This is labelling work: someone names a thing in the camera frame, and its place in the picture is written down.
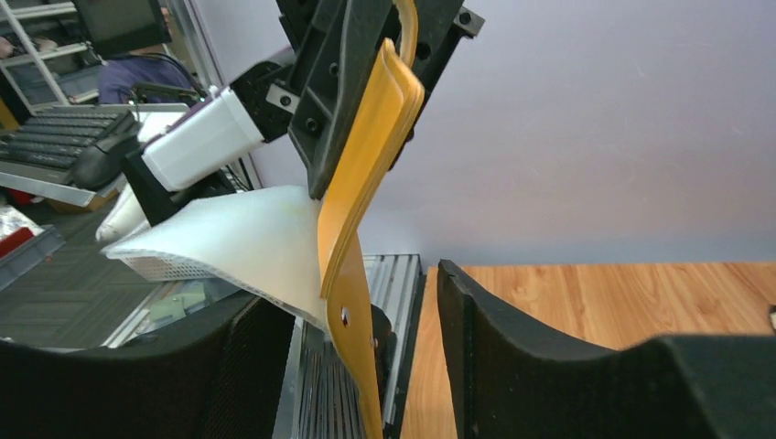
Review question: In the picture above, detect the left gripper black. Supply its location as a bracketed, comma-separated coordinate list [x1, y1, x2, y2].
[122, 1, 392, 225]

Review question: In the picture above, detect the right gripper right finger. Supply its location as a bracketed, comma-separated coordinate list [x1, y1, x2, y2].
[436, 260, 775, 438]

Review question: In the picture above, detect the black computer monitor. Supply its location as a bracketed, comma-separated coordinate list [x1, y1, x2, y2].
[73, 0, 172, 59]

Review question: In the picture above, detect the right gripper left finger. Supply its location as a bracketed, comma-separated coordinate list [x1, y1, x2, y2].
[1, 292, 294, 438]

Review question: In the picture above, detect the person in purple shirt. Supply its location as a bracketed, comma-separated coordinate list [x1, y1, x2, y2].
[98, 55, 192, 104]

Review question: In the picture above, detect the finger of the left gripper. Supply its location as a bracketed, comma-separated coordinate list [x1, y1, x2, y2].
[405, 0, 485, 143]

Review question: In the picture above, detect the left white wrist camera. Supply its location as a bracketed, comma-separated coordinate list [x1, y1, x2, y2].
[142, 87, 264, 192]

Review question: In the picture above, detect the yellow leather card holder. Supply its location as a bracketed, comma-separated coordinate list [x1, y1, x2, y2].
[318, 1, 425, 438]

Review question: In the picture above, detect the black computer keyboard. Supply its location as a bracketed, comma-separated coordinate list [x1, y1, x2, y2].
[1, 106, 137, 171]

